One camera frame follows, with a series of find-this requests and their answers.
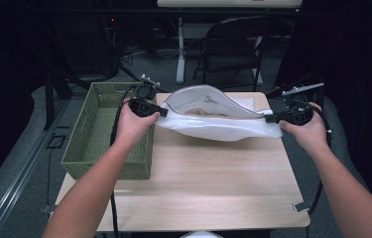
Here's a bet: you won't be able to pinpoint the white mesh laundry bag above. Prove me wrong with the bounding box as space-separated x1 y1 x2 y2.
155 83 285 143

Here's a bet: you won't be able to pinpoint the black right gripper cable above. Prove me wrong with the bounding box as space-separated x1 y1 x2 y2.
301 98 332 216

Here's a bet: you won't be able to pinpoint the beige cloth garment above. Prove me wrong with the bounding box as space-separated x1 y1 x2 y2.
185 107 237 117

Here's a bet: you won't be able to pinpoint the person's white clothing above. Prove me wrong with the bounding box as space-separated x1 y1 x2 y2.
179 230 223 238

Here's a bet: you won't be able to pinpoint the white desk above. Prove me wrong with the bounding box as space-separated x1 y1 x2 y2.
156 0 305 87

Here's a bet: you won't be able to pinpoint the green woven basket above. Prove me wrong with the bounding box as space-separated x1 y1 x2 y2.
60 81 157 181

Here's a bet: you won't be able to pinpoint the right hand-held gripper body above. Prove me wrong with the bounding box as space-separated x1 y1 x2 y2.
274 82 325 127

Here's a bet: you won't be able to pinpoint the grey tape piece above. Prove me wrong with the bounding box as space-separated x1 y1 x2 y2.
292 200 312 213
41 203 58 214

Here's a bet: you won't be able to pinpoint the person's right hand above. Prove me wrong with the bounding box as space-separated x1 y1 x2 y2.
278 101 330 157

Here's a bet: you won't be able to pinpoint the black folding chair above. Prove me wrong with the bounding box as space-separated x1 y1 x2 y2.
191 15 276 93

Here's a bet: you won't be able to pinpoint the floor cables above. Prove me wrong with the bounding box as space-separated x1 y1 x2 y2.
120 44 182 65

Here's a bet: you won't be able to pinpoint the person's left hand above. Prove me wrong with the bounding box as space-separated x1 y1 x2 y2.
113 98 162 150

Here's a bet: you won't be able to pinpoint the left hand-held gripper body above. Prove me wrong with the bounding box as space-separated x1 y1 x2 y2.
128 74 162 118

